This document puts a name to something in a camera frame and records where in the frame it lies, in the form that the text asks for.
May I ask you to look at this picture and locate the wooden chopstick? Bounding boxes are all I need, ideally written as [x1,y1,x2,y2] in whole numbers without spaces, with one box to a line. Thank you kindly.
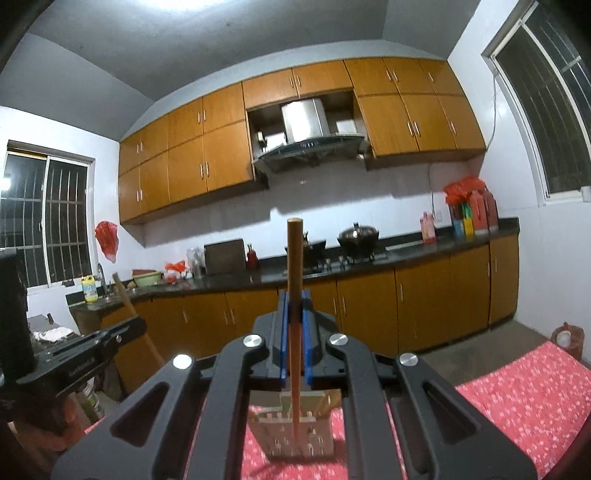
[112,272,165,368]
[287,218,303,441]

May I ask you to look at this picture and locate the lower wooden kitchen cabinets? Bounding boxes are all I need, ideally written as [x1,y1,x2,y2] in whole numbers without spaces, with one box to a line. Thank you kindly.
[73,233,521,393]

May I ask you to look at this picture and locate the wooden kitchen cabinets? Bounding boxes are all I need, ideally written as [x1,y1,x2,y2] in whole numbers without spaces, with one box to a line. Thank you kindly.
[118,57,486,224]
[73,233,521,393]

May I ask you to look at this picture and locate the upper wooden kitchen cabinets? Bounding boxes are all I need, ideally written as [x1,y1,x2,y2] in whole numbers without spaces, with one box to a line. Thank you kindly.
[118,57,486,224]

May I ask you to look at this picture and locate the yellow detergent bottle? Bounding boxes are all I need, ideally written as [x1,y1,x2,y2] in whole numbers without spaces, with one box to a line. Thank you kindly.
[81,275,98,303]

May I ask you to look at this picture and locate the green basin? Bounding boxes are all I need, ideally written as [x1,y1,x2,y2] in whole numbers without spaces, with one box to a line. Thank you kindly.
[133,271,162,288]

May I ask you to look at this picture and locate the sink faucet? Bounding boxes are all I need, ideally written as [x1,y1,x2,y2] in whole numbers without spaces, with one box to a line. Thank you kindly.
[97,262,109,296]

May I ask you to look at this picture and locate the orange red snack bag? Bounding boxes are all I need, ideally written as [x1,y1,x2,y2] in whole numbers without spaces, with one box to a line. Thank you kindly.
[163,260,190,284]

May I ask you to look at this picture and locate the red floral tablecloth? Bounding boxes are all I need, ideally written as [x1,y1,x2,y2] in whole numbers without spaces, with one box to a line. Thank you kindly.
[82,339,591,480]

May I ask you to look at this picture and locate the beige perforated utensil holder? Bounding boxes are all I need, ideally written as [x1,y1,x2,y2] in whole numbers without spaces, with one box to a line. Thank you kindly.
[249,390,342,461]

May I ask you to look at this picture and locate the dark cutting board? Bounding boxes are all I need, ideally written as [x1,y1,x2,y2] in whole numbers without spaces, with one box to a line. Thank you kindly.
[204,239,245,275]

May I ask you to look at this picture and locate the left window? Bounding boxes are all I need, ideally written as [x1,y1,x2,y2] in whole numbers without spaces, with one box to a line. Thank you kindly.
[1,151,92,288]

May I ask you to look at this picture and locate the window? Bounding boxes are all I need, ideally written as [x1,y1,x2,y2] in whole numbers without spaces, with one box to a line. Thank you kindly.
[484,1,590,202]
[1,151,92,288]

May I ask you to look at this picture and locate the red sauce bottle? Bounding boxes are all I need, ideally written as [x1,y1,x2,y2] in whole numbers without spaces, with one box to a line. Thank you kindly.
[246,244,259,271]

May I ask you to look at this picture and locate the black countertop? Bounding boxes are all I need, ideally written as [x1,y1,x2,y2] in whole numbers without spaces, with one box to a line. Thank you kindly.
[66,217,522,311]

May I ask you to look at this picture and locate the lidded black wok right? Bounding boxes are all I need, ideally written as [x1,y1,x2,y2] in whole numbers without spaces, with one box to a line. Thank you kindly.
[338,223,380,260]

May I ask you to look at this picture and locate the black wok left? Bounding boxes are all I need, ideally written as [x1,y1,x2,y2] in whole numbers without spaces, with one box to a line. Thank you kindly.
[303,232,327,271]

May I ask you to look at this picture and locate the red oil bottles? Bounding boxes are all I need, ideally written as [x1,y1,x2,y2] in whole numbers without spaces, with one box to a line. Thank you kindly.
[446,189,499,238]

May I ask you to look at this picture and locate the red bag on counter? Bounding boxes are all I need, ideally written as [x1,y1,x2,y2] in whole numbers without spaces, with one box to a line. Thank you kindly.
[444,176,487,206]

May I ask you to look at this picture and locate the steel range hood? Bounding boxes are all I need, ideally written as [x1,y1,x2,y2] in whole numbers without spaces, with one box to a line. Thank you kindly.
[247,91,370,175]

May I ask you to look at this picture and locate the right window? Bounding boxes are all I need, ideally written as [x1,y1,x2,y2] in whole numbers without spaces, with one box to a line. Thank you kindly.
[484,1,590,202]

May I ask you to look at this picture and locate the red plastic bag on wall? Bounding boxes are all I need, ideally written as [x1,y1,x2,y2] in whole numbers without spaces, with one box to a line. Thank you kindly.
[94,221,119,263]

